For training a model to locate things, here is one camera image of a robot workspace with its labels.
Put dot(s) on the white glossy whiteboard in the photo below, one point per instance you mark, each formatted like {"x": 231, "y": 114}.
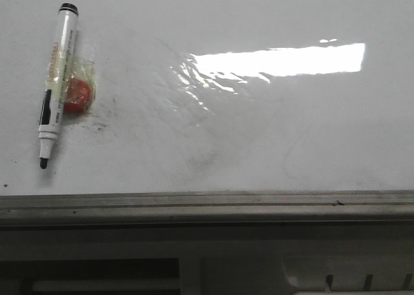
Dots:
{"x": 215, "y": 95}

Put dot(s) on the white black whiteboard marker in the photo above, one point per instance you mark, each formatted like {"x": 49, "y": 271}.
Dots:
{"x": 57, "y": 80}

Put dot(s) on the grey aluminium whiteboard frame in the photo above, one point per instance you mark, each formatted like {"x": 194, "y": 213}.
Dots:
{"x": 205, "y": 208}

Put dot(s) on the clear adhesive tape piece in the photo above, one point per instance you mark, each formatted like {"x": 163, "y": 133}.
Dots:
{"x": 84, "y": 70}

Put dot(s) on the red round magnet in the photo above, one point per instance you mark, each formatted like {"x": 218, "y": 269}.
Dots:
{"x": 78, "y": 96}

